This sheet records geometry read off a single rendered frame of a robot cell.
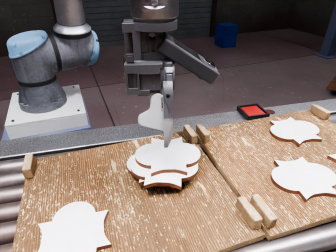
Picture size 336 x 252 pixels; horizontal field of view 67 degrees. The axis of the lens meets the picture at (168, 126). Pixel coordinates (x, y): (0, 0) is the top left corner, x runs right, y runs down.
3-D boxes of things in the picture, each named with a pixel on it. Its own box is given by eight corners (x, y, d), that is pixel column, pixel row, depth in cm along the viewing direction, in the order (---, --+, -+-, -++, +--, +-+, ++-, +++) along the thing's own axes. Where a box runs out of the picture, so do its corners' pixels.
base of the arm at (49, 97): (23, 95, 93) (15, 69, 88) (67, 91, 97) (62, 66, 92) (16, 116, 81) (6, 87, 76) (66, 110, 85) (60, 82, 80)
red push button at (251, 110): (239, 110, 86) (240, 107, 85) (255, 108, 87) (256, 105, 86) (248, 119, 81) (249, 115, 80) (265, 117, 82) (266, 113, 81)
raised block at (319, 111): (309, 111, 81) (311, 103, 79) (313, 110, 81) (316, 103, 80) (324, 120, 76) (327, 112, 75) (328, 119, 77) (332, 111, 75)
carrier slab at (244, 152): (192, 134, 73) (193, 129, 72) (309, 113, 83) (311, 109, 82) (268, 241, 45) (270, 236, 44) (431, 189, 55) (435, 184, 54)
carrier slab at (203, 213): (30, 165, 62) (28, 160, 61) (187, 134, 73) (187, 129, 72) (1, 331, 34) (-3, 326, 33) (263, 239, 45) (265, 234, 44)
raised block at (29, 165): (27, 163, 60) (24, 153, 58) (36, 161, 60) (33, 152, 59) (24, 180, 55) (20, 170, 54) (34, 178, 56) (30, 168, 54)
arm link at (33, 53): (13, 73, 85) (-1, 31, 78) (55, 66, 91) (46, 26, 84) (19, 86, 77) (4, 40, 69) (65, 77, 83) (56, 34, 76)
